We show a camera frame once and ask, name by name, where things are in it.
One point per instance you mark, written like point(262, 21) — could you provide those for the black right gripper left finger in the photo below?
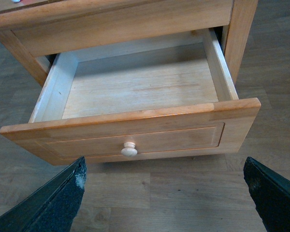
point(52, 207)

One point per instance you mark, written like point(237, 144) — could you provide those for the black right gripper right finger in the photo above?
point(271, 194)

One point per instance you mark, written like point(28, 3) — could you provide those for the wooden drawer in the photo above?
point(162, 97)

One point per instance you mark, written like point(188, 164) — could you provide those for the wooden nightstand cabinet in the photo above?
point(33, 29)

